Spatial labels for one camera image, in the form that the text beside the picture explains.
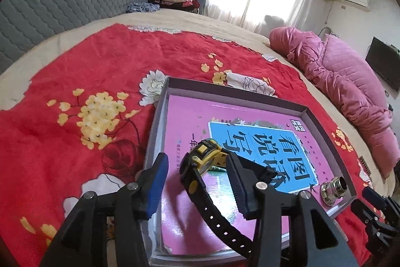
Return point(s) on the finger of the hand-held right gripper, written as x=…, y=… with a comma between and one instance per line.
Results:
x=364, y=210
x=372, y=193

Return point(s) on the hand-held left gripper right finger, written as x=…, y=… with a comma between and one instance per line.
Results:
x=239, y=188

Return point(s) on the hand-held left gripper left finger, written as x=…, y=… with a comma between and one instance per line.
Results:
x=157, y=185

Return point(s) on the black and yellow wristwatch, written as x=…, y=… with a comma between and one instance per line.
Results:
x=215, y=220

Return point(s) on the grey cardboard tray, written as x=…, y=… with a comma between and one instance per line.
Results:
x=237, y=91

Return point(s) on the metal threaded fitting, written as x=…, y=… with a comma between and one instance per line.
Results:
x=332, y=192

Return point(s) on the pink book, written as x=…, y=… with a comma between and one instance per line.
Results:
x=187, y=117

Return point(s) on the pink quilted duvet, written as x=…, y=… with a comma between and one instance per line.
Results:
x=337, y=73

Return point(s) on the black flat television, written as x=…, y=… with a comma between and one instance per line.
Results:
x=384, y=62

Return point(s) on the red floral blanket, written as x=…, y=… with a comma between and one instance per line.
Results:
x=62, y=66

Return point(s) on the beige bed sheet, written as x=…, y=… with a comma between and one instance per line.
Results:
x=187, y=20

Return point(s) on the grey bundle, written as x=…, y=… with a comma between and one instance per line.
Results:
x=274, y=23

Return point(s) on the blue knitted cloth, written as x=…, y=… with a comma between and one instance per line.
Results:
x=142, y=7

